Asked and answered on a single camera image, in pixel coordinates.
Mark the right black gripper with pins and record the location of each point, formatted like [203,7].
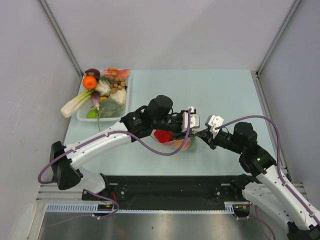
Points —
[206,135]

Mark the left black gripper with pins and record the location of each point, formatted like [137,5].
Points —
[179,134]

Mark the clear zip top bag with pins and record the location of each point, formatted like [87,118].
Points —
[175,144]

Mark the green bell pepper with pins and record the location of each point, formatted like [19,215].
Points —
[193,145]

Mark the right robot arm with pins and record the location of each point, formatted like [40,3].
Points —
[264,184]

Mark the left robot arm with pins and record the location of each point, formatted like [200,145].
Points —
[66,161]

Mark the white food tray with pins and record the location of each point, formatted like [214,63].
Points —
[86,107]

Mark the white cauliflower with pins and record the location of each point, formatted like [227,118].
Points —
[120,97]

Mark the green broccoli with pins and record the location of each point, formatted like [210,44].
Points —
[109,109]

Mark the brown grape bunch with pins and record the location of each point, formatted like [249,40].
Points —
[117,84]

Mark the yellow pepper toy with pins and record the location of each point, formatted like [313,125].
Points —
[102,98]

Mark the green lime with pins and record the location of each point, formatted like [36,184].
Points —
[92,114]

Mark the watermelon slice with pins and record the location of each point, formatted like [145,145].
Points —
[122,74]

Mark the purple radish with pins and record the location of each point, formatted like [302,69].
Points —
[95,97]

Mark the orange tangerine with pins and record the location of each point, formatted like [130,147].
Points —
[89,82]

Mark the dark red apple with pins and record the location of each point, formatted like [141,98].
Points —
[93,72]

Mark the white green leek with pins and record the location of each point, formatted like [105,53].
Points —
[74,104]

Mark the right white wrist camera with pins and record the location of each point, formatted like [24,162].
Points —
[213,122]

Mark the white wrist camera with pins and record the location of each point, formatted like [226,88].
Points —
[213,122]
[190,119]

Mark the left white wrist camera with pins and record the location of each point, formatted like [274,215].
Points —
[190,119]

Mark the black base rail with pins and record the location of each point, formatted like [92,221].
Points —
[175,192]

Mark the white cable duct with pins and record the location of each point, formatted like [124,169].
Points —
[101,208]

